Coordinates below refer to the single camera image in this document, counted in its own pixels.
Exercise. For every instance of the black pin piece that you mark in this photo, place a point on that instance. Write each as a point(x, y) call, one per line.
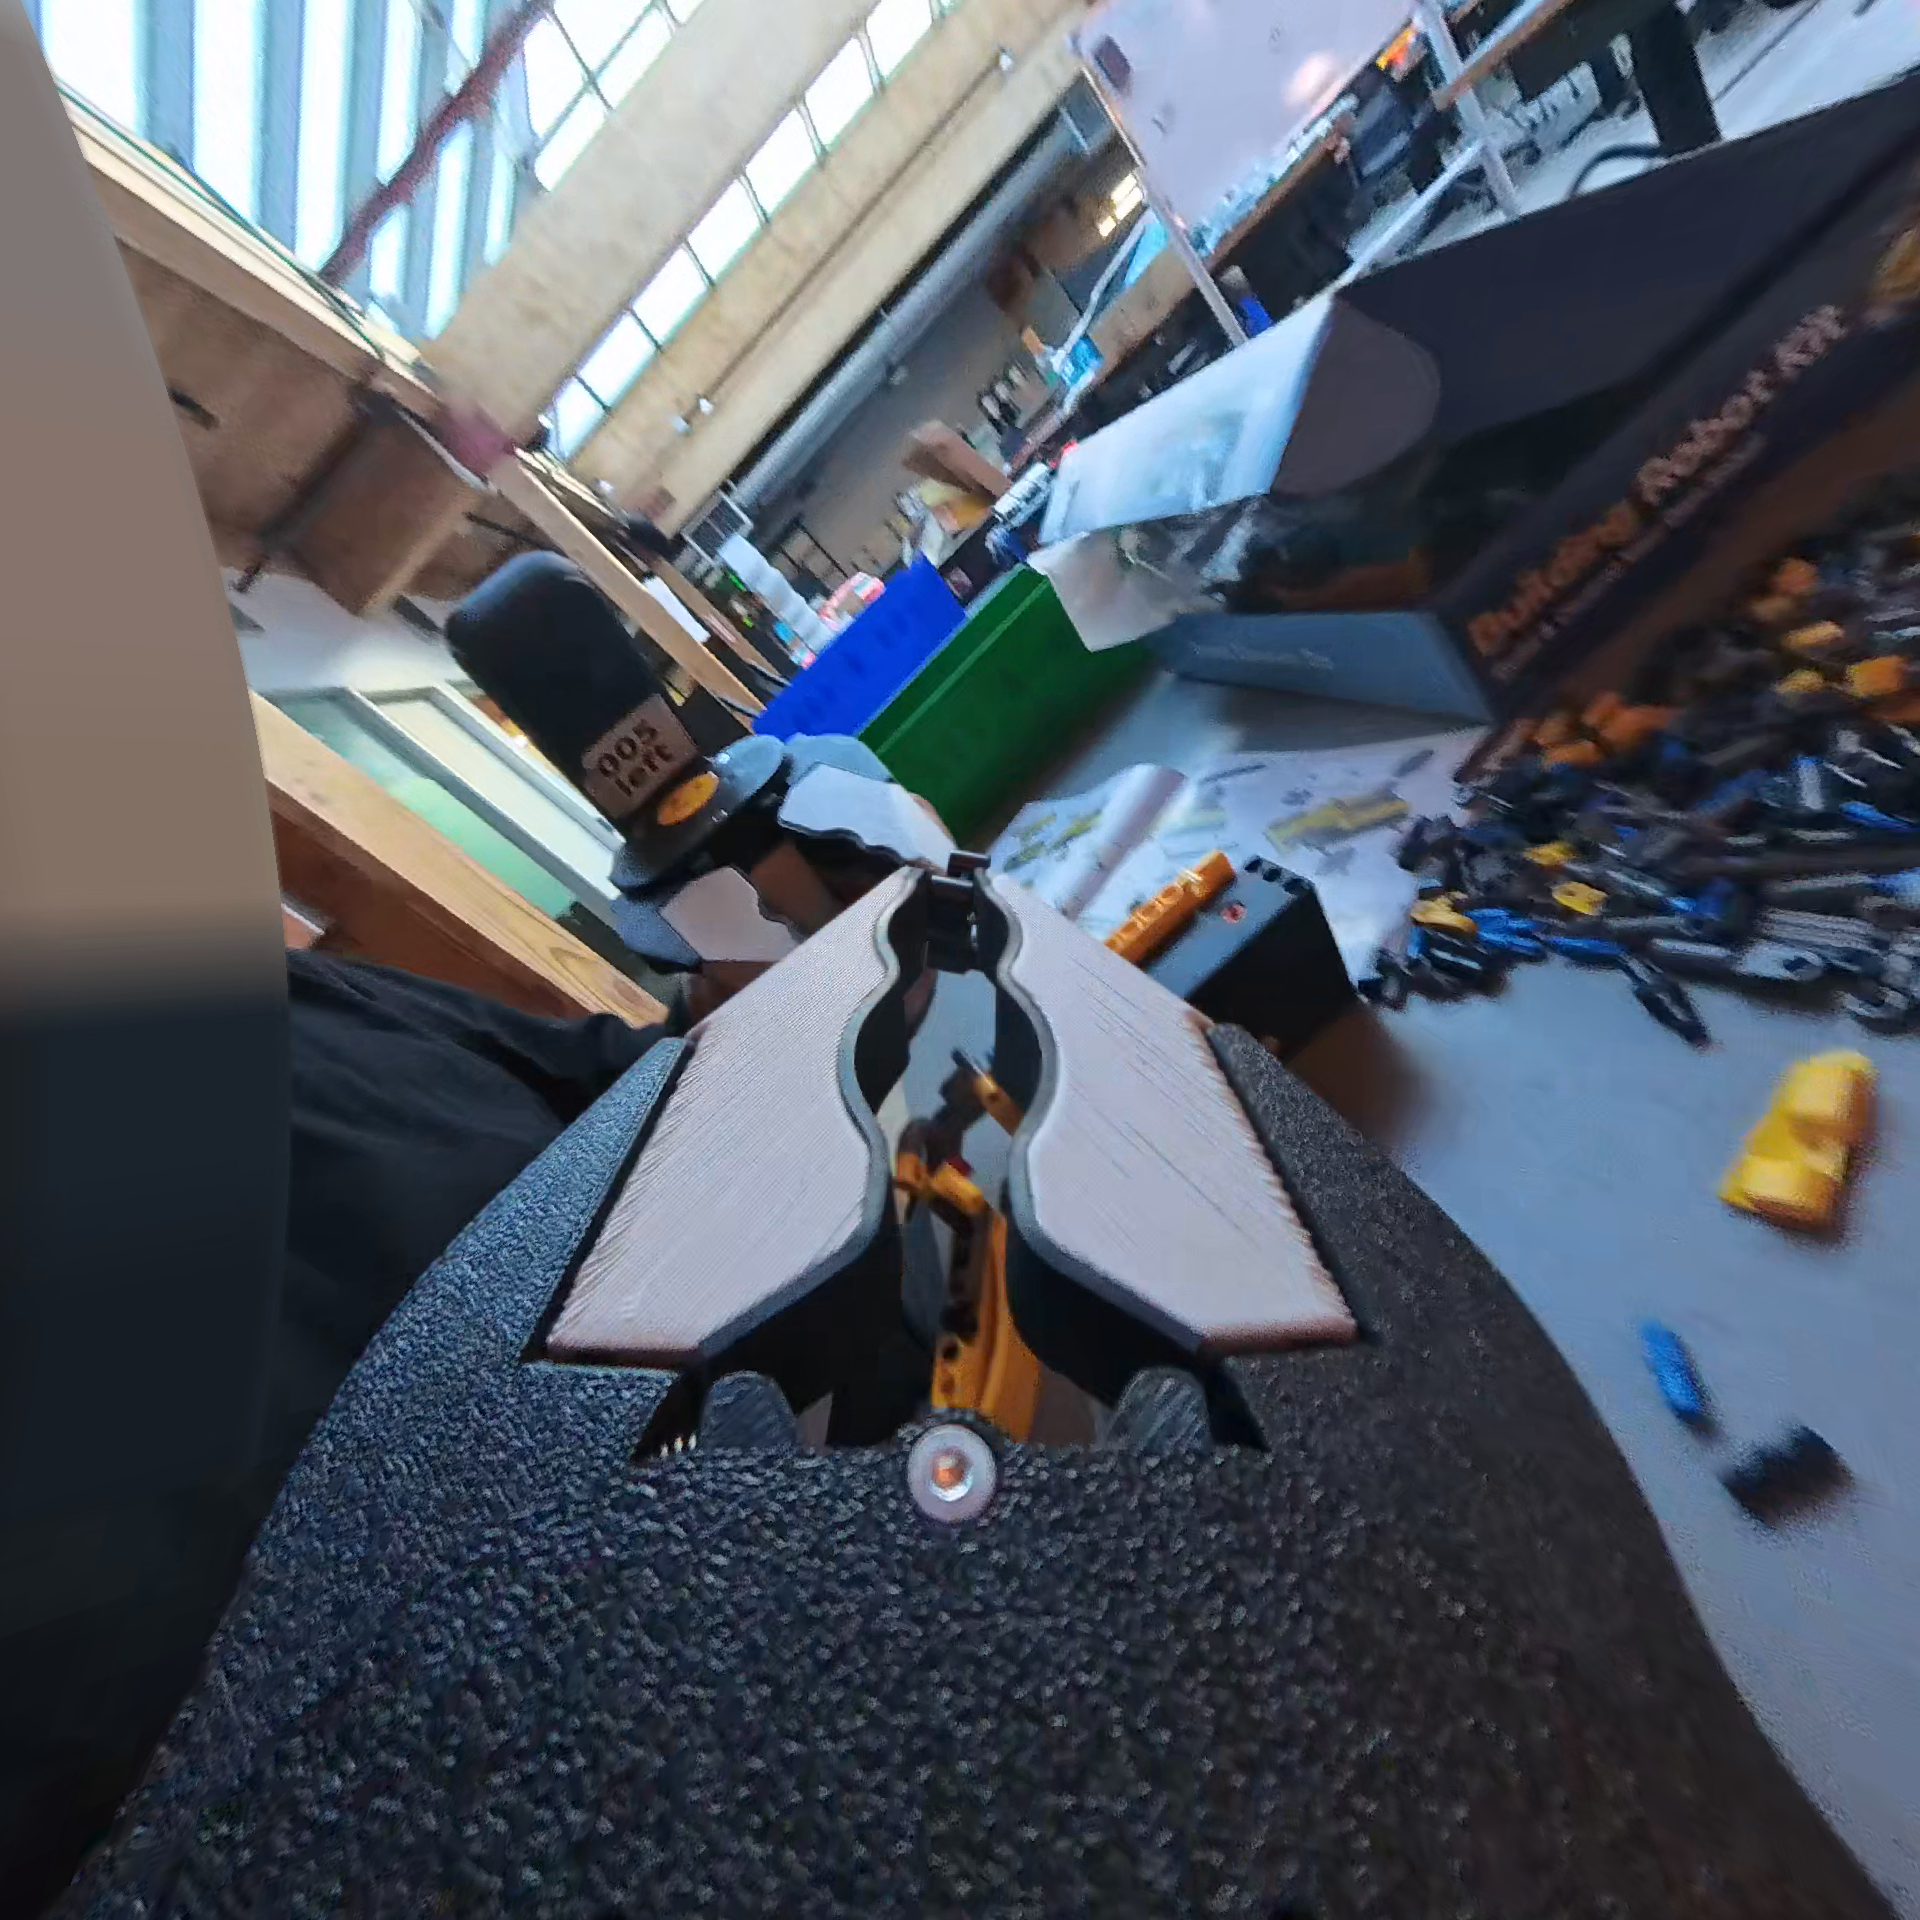
point(1783, 1470)

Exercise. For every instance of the green plastic bin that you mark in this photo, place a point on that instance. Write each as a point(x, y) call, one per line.
point(991, 689)

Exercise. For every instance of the whiteboard on stand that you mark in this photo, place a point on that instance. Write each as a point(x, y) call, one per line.
point(1244, 88)

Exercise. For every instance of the yellow grey toy vehicle model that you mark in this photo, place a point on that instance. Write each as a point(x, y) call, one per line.
point(1261, 945)

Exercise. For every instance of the yellow panel piece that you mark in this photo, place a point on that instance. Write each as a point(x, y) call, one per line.
point(1801, 1140)

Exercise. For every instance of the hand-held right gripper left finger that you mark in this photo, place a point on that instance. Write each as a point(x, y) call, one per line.
point(749, 1171)

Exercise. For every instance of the blue pin piece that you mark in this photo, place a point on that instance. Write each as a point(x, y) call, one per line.
point(1672, 1374)

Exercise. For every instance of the open instruction booklet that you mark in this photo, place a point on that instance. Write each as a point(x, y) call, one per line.
point(1142, 816)

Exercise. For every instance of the plastic bag of parts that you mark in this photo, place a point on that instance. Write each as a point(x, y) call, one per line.
point(1201, 564)

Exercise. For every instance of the pile of small building parts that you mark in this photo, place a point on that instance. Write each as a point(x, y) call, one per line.
point(1727, 840)

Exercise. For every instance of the blue kit box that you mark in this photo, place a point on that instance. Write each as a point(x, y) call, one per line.
point(1652, 301)

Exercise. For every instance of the person's black clothed body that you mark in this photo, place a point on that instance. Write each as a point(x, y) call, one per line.
point(378, 1292)

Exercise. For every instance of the blue plastic bin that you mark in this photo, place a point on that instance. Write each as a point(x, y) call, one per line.
point(871, 660)

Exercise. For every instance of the wooden workbench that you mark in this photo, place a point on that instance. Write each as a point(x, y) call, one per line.
point(391, 871)

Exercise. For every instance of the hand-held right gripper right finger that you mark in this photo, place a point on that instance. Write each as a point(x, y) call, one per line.
point(1170, 1185)

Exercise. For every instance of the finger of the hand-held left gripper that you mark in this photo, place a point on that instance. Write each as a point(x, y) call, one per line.
point(887, 816)
point(736, 914)

